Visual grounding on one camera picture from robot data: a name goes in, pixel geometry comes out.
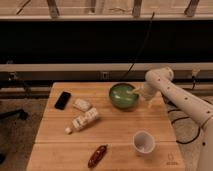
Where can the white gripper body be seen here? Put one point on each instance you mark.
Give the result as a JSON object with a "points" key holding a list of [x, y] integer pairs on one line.
{"points": [[147, 91]]}

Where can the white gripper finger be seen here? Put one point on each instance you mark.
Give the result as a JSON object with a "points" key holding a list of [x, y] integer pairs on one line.
{"points": [[136, 91]]}

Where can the green ceramic bowl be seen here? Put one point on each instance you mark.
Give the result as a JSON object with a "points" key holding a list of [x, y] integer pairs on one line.
{"points": [[121, 97]]}

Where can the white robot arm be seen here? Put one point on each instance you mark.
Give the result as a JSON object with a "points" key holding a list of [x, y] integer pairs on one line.
{"points": [[197, 109]]}

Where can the white paper cup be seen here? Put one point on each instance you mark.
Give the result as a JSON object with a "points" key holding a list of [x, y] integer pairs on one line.
{"points": [[143, 143]]}

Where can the small white packet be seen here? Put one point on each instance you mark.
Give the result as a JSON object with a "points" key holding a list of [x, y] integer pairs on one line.
{"points": [[82, 105]]}

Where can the white plastic bottle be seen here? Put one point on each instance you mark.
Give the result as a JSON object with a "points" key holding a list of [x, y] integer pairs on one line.
{"points": [[82, 121]]}

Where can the black smartphone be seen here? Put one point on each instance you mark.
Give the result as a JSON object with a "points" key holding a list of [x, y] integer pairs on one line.
{"points": [[62, 100]]}

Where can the office chair base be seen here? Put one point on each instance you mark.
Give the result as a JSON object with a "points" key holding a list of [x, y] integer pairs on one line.
{"points": [[20, 113]]}

